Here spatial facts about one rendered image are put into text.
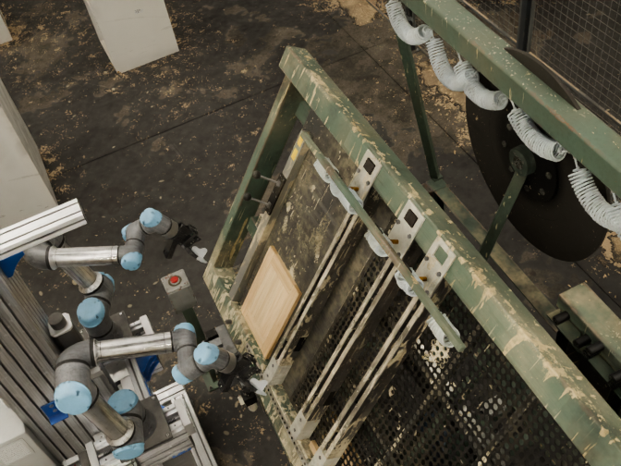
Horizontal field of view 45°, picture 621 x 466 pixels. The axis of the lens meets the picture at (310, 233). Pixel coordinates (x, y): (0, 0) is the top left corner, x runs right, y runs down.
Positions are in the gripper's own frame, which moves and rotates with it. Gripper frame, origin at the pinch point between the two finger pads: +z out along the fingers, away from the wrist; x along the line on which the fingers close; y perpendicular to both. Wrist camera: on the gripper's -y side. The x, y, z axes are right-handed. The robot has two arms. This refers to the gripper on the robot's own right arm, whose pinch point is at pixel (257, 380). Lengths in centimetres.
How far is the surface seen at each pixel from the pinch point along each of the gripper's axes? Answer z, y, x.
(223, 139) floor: 149, 0, 290
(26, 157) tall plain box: 31, -89, 274
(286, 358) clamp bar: 30.4, 2.8, 19.6
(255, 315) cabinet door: 39, -3, 54
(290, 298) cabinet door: 24.9, 19.9, 37.6
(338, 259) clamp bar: 2, 51, 19
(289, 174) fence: 3, 55, 71
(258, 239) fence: 22, 22, 72
